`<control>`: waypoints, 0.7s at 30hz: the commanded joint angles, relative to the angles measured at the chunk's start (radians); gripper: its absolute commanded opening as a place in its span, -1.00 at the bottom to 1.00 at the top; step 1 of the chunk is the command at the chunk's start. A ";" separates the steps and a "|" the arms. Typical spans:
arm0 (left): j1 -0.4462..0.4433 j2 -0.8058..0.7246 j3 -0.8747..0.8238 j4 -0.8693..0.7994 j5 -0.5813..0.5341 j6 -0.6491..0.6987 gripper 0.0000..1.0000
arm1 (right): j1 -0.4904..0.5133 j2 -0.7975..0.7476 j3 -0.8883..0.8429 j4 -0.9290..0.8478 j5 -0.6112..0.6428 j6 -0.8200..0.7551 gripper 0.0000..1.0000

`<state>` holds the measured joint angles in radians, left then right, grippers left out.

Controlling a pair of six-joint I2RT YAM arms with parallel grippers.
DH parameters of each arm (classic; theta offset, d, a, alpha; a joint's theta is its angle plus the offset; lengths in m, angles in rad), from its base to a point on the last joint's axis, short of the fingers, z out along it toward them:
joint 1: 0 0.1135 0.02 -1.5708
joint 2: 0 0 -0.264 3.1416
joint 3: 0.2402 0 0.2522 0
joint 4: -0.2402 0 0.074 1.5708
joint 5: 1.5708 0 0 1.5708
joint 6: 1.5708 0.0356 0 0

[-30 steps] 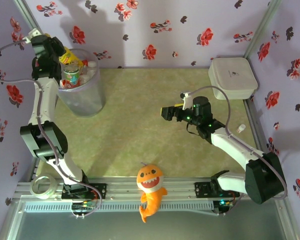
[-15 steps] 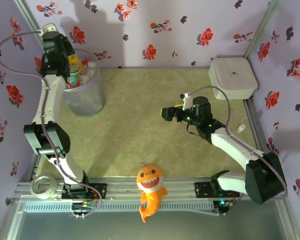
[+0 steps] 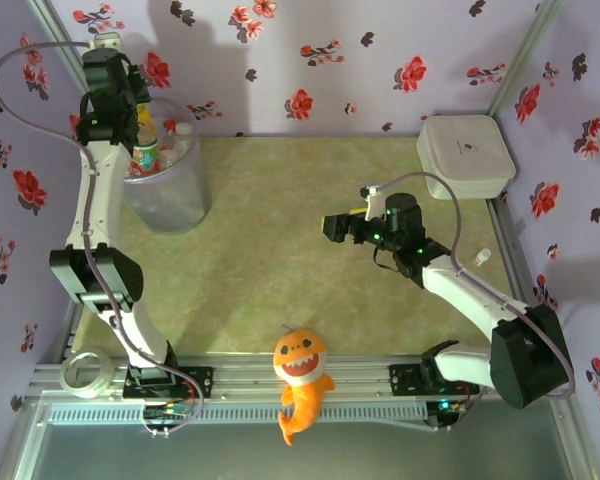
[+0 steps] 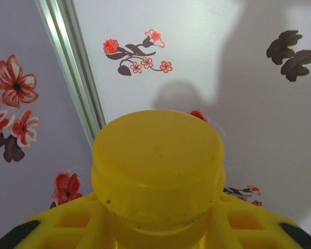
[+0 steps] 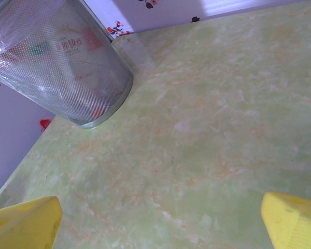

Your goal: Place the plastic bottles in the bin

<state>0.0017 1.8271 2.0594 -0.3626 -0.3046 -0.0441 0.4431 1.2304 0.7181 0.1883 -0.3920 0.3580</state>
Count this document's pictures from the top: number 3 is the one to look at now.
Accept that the transparent plastic bin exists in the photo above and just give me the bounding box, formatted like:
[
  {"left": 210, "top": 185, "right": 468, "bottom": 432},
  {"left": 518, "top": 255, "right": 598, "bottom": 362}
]
[{"left": 122, "top": 97, "right": 214, "bottom": 235}]

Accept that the white lidded plastic box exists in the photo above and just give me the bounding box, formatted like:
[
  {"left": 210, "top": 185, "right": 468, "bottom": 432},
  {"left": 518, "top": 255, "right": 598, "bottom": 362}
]
[{"left": 415, "top": 114, "right": 516, "bottom": 201}]

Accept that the orange shark plush toy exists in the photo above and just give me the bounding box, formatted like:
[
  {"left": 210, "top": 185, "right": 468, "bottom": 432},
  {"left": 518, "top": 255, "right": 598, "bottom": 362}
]
[{"left": 272, "top": 324, "right": 336, "bottom": 447}]

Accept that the clear tape roll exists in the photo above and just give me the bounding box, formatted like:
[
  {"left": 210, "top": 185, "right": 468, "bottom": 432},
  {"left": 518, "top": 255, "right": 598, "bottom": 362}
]
[{"left": 59, "top": 349, "right": 117, "bottom": 400}]

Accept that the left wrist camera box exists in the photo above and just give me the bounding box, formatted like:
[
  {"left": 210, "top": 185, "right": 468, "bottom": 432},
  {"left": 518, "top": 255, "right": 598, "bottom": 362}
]
[{"left": 92, "top": 32, "right": 124, "bottom": 51}]

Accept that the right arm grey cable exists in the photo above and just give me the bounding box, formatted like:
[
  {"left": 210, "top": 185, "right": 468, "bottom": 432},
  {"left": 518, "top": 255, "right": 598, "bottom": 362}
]
[{"left": 377, "top": 172, "right": 577, "bottom": 434}]

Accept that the aluminium corner post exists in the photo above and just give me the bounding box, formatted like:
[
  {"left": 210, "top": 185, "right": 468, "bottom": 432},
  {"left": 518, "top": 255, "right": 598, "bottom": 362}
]
[
  {"left": 27, "top": 0, "right": 96, "bottom": 101},
  {"left": 487, "top": 0, "right": 564, "bottom": 119}
]

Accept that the aluminium frame rail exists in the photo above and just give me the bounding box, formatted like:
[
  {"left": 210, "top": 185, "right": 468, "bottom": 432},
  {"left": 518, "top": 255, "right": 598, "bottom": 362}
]
[{"left": 27, "top": 352, "right": 576, "bottom": 401}]

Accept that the white slotted cable duct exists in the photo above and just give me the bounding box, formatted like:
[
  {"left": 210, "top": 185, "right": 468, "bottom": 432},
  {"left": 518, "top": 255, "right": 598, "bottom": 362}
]
[{"left": 47, "top": 403, "right": 429, "bottom": 426}]

